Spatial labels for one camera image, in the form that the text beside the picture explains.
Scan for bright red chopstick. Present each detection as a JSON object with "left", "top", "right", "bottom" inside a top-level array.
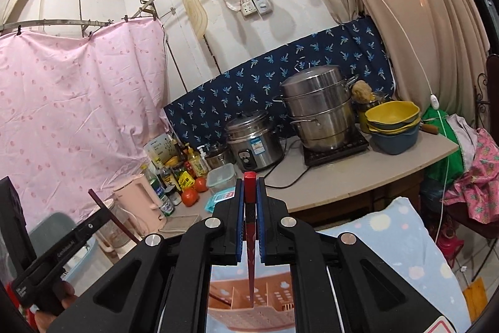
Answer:
[{"left": 244, "top": 172, "right": 257, "bottom": 308}]

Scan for thin maroon chopstick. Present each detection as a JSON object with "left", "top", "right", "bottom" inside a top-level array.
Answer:
[{"left": 88, "top": 189, "right": 139, "bottom": 244}]

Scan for white kitchen appliance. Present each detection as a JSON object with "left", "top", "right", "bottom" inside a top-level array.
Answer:
[{"left": 95, "top": 198, "right": 132, "bottom": 253}]

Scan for person's left hand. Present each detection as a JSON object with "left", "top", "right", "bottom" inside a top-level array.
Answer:
[{"left": 35, "top": 279, "right": 77, "bottom": 331}]

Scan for white plastic storage bin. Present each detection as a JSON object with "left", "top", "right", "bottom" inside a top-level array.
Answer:
[{"left": 29, "top": 211, "right": 98, "bottom": 279}]

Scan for pink perforated utensil basket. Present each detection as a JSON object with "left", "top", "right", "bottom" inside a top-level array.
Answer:
[{"left": 208, "top": 271, "right": 295, "bottom": 332}]

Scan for pink electric kettle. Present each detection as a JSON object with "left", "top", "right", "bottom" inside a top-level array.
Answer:
[{"left": 113, "top": 174, "right": 167, "bottom": 235}]

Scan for light blue dotted tablecloth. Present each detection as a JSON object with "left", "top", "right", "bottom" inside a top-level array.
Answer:
[{"left": 206, "top": 196, "right": 473, "bottom": 333}]

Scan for red tomato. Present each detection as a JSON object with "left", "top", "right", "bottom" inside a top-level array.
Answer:
[
  {"left": 194, "top": 177, "right": 208, "bottom": 193},
  {"left": 181, "top": 188, "right": 200, "bottom": 207}
]

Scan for wet wipes pack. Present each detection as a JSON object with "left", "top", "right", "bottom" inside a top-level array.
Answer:
[{"left": 205, "top": 187, "right": 235, "bottom": 213}]

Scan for clear lidded food container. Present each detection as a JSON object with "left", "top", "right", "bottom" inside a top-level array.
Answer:
[{"left": 206, "top": 163, "right": 237, "bottom": 194}]

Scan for pink dotted curtain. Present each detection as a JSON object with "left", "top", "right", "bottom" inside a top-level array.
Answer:
[{"left": 1, "top": 18, "right": 167, "bottom": 229}]

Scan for black induction cooker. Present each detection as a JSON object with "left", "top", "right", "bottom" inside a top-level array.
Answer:
[{"left": 302, "top": 130, "right": 370, "bottom": 167}]

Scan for green bag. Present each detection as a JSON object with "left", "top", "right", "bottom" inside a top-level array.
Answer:
[{"left": 422, "top": 105, "right": 467, "bottom": 185}]

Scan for silver rice cooker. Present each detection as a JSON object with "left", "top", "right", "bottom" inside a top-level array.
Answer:
[{"left": 225, "top": 110, "right": 283, "bottom": 172}]

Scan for stacked yellow blue bowls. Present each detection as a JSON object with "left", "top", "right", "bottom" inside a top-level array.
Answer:
[{"left": 366, "top": 100, "right": 420, "bottom": 155}]

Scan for pink floral cloth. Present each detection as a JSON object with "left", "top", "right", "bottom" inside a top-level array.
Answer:
[{"left": 444, "top": 129, "right": 499, "bottom": 224}]

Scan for navy floral cloth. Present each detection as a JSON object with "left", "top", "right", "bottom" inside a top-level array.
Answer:
[{"left": 164, "top": 16, "right": 396, "bottom": 147}]

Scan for stainless steel steamer pot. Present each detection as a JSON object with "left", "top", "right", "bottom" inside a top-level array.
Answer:
[{"left": 278, "top": 65, "right": 359, "bottom": 151}]

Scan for dark wooden chair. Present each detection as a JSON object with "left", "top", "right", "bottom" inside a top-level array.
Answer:
[{"left": 474, "top": 54, "right": 499, "bottom": 142}]

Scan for wooden cutting board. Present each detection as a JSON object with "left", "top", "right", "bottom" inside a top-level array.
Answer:
[{"left": 182, "top": 0, "right": 208, "bottom": 40}]

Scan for white switch cord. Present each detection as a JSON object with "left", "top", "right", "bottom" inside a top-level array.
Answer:
[{"left": 311, "top": 0, "right": 449, "bottom": 244}]

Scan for wall power socket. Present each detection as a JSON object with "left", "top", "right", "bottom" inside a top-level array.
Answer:
[{"left": 240, "top": 0, "right": 273, "bottom": 17}]

